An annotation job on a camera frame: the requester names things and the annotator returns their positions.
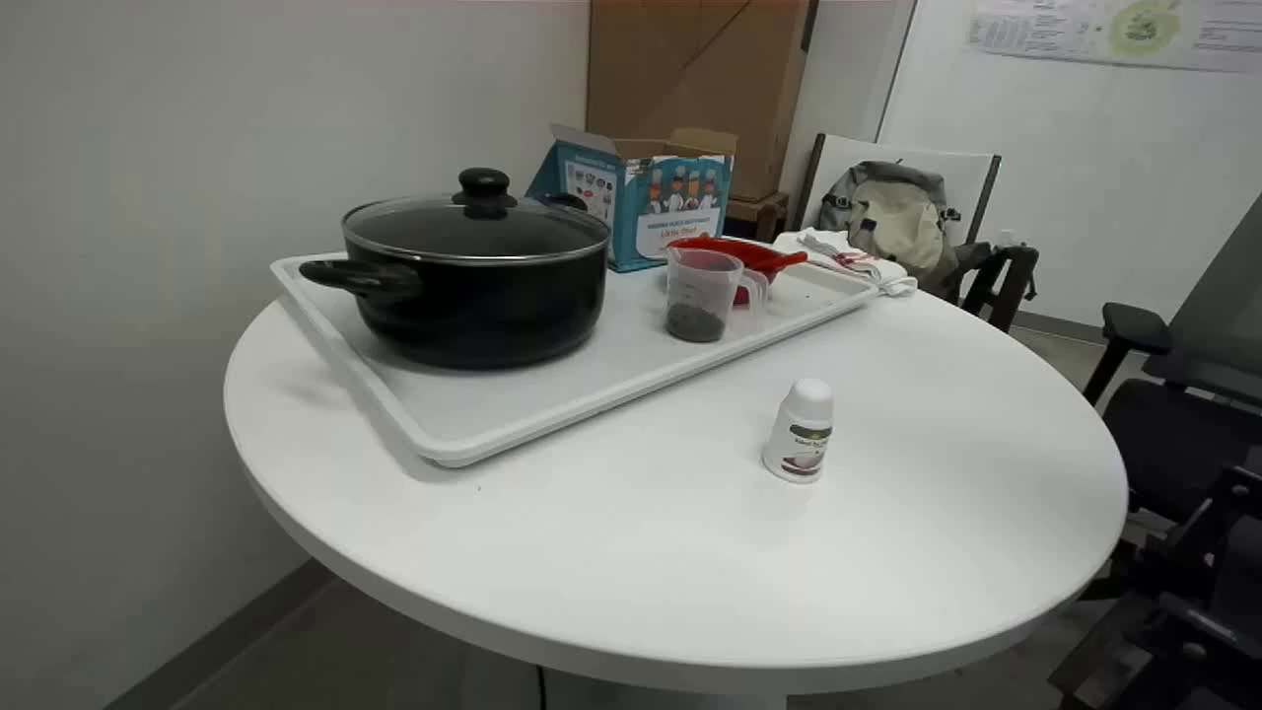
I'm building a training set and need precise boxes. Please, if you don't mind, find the large brown cardboard box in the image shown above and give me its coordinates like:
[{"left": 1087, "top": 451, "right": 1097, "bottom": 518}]
[{"left": 582, "top": 0, "right": 821, "bottom": 199}]

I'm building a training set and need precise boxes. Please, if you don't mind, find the blue printed carton box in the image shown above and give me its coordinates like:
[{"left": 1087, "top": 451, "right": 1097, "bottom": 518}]
[{"left": 527, "top": 125, "right": 739, "bottom": 272}]

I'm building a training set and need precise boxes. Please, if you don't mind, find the black cooking pot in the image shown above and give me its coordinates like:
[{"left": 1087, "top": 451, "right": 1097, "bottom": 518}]
[{"left": 301, "top": 249, "right": 608, "bottom": 371}]

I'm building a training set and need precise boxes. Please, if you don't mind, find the white pill bottle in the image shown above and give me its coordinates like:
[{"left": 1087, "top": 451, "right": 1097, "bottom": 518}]
[{"left": 761, "top": 380, "right": 837, "bottom": 481}]

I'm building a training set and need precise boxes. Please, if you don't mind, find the grey backpack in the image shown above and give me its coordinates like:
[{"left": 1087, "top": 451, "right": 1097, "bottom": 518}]
[{"left": 812, "top": 175, "right": 955, "bottom": 279}]

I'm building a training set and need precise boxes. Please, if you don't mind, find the glass pot lid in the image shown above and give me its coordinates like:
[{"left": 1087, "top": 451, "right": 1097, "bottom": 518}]
[{"left": 344, "top": 167, "right": 608, "bottom": 265}]

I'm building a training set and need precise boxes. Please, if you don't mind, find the white red-striped towel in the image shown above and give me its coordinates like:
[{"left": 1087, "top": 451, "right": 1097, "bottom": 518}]
[{"left": 774, "top": 229, "right": 919, "bottom": 296}]

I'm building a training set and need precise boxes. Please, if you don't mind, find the red bowl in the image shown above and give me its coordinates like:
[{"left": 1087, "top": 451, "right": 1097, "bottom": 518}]
[{"left": 672, "top": 236, "right": 804, "bottom": 309}]

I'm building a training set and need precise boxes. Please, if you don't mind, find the wall poster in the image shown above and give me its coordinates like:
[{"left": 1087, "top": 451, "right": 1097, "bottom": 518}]
[{"left": 970, "top": 0, "right": 1262, "bottom": 70}]

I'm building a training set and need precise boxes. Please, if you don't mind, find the black side chair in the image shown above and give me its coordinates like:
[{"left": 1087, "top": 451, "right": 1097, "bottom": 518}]
[{"left": 921, "top": 240, "right": 1037, "bottom": 332}]

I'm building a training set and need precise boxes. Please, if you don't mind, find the white plastic tray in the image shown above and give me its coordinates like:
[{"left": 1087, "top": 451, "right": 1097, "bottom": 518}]
[{"left": 273, "top": 258, "right": 878, "bottom": 470}]

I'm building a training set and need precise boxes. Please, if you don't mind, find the black office chair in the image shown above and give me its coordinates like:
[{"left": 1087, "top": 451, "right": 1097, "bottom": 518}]
[{"left": 1049, "top": 199, "right": 1262, "bottom": 710}]

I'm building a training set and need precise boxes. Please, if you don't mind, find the white framed board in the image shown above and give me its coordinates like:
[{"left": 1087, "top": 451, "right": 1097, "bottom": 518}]
[{"left": 798, "top": 134, "right": 1000, "bottom": 246}]

